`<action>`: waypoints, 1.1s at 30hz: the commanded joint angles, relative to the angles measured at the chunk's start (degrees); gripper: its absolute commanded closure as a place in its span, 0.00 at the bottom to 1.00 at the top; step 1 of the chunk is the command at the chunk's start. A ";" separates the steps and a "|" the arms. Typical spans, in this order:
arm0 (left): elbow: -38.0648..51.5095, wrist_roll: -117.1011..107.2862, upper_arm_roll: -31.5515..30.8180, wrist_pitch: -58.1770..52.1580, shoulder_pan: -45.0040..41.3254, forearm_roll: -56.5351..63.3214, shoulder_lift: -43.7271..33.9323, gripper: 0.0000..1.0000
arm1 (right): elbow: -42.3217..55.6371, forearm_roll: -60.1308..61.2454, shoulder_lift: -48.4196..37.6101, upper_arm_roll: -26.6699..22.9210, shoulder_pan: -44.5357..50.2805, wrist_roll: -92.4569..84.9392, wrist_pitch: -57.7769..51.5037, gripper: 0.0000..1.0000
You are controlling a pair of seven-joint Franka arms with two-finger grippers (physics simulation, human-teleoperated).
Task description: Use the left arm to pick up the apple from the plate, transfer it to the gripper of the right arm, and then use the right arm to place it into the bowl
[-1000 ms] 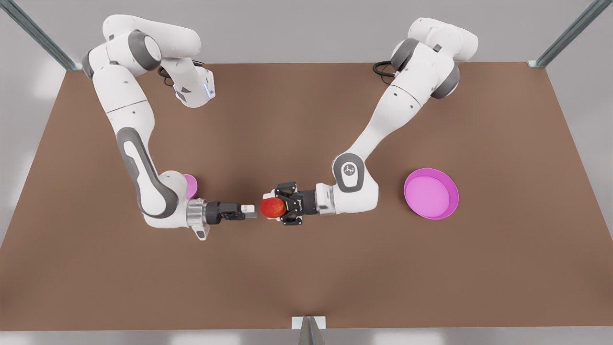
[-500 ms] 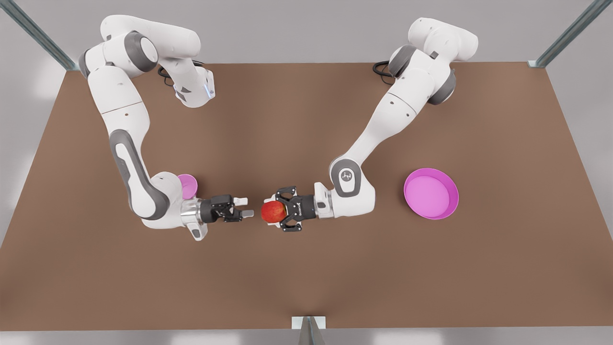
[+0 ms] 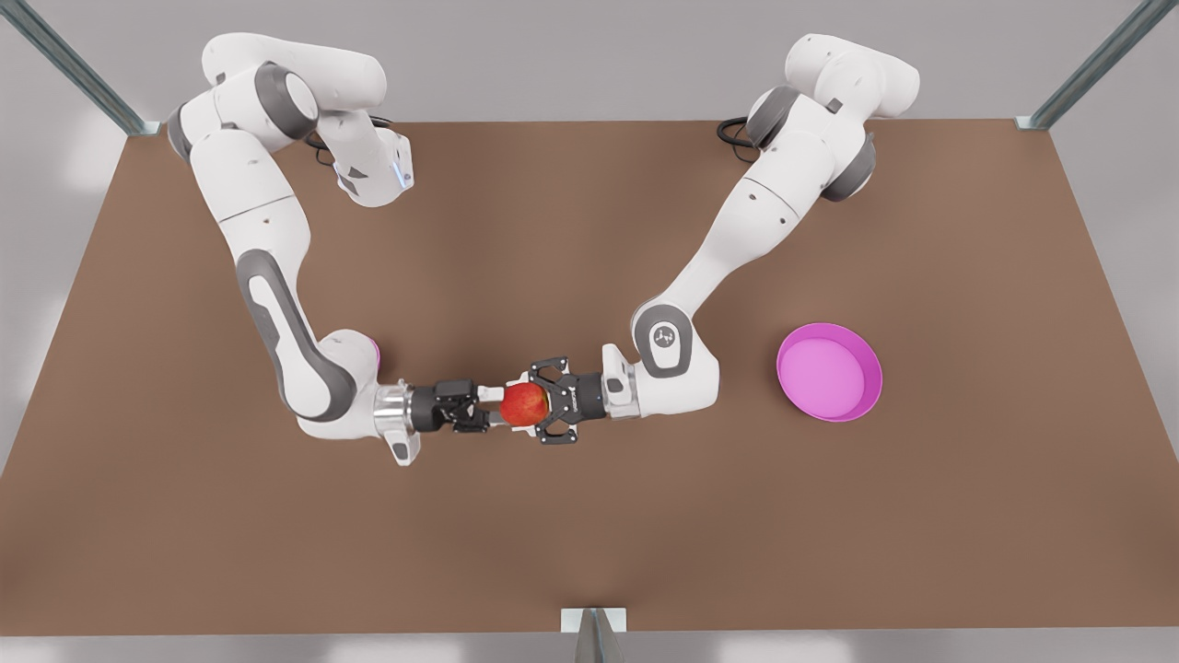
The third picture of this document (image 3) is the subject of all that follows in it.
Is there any pink plate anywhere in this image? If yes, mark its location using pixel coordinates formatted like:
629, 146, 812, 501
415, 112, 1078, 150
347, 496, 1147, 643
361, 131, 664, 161
776, 322, 884, 424

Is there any black cable loop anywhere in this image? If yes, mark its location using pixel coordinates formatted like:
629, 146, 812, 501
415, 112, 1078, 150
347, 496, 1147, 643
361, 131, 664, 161
716, 116, 762, 166
303, 114, 394, 169

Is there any red apple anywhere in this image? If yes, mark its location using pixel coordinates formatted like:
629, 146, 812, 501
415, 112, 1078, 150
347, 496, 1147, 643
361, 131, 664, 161
498, 381, 551, 429

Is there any silver frame post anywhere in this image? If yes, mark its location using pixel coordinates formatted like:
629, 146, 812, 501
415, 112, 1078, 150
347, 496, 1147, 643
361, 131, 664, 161
0, 0, 160, 137
561, 606, 628, 663
1015, 0, 1179, 132

